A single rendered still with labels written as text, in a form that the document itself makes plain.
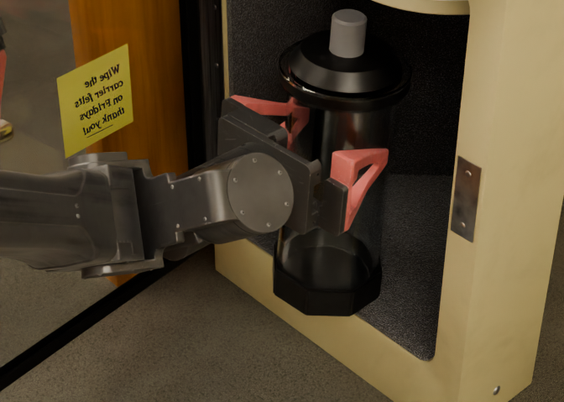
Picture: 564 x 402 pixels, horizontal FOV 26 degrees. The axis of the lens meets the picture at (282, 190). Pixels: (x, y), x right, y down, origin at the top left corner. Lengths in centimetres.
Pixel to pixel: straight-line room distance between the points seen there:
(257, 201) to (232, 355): 35
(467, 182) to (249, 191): 17
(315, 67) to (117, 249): 23
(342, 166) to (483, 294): 16
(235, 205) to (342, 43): 20
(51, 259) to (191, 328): 40
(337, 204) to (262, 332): 27
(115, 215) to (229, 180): 9
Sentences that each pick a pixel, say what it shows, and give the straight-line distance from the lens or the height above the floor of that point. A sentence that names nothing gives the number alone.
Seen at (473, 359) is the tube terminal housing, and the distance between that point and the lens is 103.
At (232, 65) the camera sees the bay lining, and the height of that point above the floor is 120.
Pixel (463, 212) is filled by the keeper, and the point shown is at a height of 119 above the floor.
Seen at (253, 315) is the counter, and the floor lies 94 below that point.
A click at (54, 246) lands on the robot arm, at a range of 77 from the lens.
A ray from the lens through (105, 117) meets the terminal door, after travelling 102.
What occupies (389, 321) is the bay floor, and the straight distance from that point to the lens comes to 109.
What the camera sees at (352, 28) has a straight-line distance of 96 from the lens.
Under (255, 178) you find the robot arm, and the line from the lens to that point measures 84.
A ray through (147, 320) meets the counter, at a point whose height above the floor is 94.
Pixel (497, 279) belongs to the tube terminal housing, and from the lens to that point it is 99.
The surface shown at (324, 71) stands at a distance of 96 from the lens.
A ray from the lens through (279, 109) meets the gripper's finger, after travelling 103.
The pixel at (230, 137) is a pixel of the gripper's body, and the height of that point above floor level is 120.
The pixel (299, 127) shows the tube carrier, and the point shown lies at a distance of 99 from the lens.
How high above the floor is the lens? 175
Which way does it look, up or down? 37 degrees down
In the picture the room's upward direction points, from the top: straight up
